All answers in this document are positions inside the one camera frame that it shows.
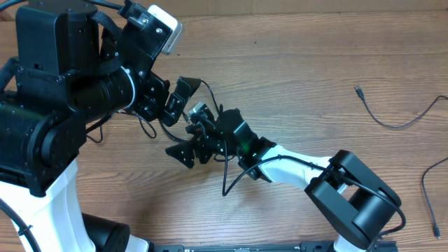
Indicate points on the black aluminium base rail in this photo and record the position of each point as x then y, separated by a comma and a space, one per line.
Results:
306, 246

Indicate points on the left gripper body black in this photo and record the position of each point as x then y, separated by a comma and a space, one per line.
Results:
148, 96

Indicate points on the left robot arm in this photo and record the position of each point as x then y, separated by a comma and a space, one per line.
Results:
74, 70

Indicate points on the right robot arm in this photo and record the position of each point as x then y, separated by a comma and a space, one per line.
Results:
354, 200

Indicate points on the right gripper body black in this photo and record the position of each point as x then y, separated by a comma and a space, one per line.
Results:
213, 145

